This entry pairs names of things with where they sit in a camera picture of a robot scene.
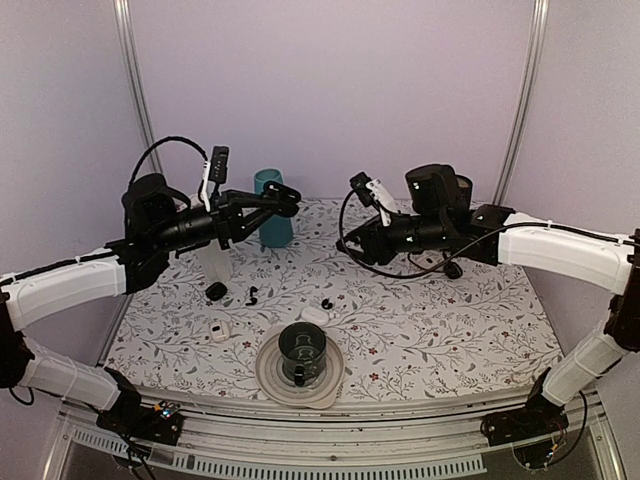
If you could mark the clear plastic cup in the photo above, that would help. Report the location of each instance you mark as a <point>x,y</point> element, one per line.
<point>215,262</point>

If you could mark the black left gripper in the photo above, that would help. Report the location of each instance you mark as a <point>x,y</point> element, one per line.
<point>228,218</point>

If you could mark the left aluminium frame post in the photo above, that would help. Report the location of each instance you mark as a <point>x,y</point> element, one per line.
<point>125,32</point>

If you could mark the black case near brown cup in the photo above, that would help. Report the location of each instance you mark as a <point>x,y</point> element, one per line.
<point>452,270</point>

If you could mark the right aluminium frame post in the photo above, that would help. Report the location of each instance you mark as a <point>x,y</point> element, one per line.
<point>532,62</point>

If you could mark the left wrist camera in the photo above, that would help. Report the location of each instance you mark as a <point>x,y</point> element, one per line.
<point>215,171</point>

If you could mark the dark brown tall cup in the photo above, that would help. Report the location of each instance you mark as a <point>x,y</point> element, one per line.
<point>462,196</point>

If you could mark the small black earbud case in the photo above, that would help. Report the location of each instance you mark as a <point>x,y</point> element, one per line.
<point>216,291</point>

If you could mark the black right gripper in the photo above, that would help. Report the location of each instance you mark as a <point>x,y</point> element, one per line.
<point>376,248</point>

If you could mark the teal cup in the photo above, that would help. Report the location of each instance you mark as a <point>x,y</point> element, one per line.
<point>277,232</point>

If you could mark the aluminium frame post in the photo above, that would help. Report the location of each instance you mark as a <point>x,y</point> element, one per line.
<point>532,62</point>
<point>125,32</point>

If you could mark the floral table cloth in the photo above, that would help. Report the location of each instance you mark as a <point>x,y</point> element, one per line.
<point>402,340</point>

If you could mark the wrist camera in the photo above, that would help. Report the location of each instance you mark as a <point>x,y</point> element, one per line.
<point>215,171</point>
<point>371,192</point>

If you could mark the dark glass mug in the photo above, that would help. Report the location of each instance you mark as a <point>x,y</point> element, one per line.
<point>303,348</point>

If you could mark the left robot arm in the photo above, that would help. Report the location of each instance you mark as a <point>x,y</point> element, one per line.
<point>159,222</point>

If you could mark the cream earbud case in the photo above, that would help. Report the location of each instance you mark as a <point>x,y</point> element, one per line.
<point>430,261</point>

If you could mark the beige round plate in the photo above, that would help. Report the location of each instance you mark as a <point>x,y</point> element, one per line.
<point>320,394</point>

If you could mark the black oval charging case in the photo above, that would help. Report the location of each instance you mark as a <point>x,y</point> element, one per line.
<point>280,199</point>

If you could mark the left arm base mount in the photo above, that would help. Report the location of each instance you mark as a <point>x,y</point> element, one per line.
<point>145,423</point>

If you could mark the white open charging case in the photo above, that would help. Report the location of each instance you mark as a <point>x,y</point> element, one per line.
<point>315,316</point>

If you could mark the small white earbud case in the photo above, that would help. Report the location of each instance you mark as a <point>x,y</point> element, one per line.
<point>220,331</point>

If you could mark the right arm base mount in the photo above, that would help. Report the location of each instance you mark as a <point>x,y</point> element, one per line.
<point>523,423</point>

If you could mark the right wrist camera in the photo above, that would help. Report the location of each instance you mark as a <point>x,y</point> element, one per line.
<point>371,192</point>

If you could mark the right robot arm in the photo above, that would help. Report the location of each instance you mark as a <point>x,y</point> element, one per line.
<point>444,220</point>

